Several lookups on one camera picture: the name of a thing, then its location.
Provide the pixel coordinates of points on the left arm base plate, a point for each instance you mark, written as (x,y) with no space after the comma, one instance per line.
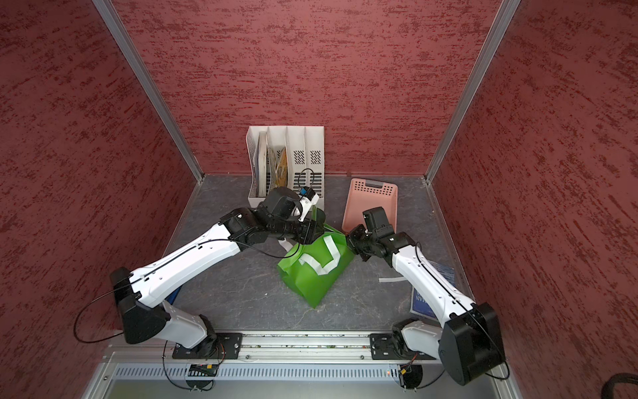
(224,346)

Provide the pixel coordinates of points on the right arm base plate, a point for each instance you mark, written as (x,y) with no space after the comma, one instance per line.
(394,346)

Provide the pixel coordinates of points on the small white paper strip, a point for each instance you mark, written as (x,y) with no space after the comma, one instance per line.
(392,280)

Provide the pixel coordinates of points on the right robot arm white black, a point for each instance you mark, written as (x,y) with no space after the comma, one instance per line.
(468,342)

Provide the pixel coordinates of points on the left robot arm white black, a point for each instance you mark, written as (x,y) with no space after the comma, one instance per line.
(141,295)

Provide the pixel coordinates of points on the blue black stapler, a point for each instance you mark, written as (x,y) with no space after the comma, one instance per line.
(173,296)

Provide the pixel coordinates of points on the pink perforated plastic basket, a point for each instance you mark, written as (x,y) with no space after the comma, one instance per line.
(367,194)

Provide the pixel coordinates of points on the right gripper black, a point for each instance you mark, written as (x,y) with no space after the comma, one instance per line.
(351,242)

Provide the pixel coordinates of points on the green insulated delivery bag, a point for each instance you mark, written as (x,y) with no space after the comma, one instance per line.
(311,270)

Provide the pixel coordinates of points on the aluminium mounting rail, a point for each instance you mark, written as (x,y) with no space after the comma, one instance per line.
(271,347)

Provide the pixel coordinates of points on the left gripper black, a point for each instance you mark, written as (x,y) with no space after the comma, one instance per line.
(306,235)

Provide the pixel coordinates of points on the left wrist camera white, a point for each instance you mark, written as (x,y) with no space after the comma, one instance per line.
(308,199)

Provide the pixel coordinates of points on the white file organizer rack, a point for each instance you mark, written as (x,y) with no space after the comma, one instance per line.
(291,156)

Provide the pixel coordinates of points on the yellow book in organizer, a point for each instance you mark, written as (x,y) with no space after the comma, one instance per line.
(281,169)

